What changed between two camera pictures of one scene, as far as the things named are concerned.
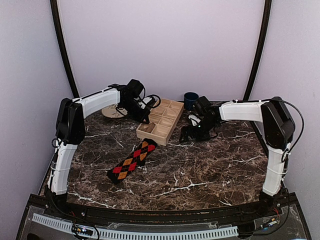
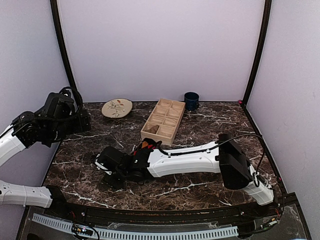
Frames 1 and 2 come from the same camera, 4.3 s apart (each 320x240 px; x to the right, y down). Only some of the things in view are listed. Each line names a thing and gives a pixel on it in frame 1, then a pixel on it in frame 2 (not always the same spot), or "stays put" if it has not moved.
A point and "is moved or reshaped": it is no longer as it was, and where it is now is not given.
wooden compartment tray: (162, 119) is moved or reshaped
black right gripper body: (201, 132) to (116, 183)
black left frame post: (55, 11) stays put
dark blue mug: (190, 99) stays put
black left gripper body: (134, 112) to (63, 129)
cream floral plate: (111, 112) stays put
